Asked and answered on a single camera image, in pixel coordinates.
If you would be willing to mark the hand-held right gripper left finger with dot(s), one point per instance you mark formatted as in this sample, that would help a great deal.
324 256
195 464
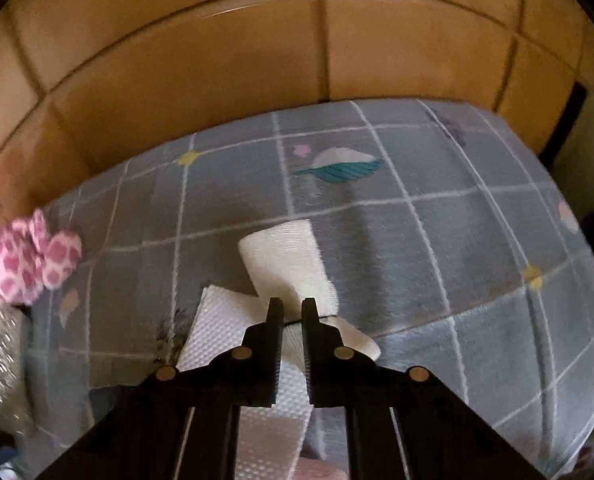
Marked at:
272 340

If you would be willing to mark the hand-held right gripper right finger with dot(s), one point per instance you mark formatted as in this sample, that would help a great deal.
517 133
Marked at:
312 345

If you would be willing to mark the cream ribbed cloth strip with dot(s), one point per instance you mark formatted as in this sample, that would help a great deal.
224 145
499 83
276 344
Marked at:
287 260

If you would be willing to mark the white paper towel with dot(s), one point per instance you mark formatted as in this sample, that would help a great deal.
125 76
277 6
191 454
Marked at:
222 320

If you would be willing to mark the pink spotted giraffe plush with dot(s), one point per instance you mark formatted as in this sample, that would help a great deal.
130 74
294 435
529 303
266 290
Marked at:
17 265

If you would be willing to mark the wooden panelled wardrobe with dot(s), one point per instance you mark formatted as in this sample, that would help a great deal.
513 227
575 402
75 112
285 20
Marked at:
202 60

